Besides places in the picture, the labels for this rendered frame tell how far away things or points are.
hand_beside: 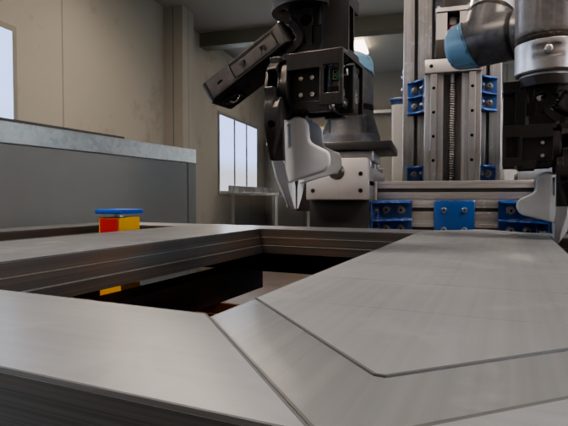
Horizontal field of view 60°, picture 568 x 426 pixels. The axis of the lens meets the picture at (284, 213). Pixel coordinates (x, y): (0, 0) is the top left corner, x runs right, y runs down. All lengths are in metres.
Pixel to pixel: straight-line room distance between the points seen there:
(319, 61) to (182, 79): 5.77
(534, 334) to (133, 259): 0.45
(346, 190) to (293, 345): 0.89
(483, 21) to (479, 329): 0.70
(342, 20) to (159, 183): 0.93
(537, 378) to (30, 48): 4.57
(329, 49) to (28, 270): 0.34
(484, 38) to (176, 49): 5.66
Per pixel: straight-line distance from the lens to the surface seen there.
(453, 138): 1.32
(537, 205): 0.71
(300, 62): 0.49
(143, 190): 1.31
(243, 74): 0.53
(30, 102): 4.55
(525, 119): 0.71
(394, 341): 0.20
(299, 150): 0.49
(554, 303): 0.30
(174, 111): 6.21
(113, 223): 0.92
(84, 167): 1.17
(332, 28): 0.51
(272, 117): 0.48
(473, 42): 0.87
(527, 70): 0.71
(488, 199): 1.19
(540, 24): 0.72
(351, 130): 1.20
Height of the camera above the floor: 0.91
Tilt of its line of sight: 2 degrees down
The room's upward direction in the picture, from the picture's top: straight up
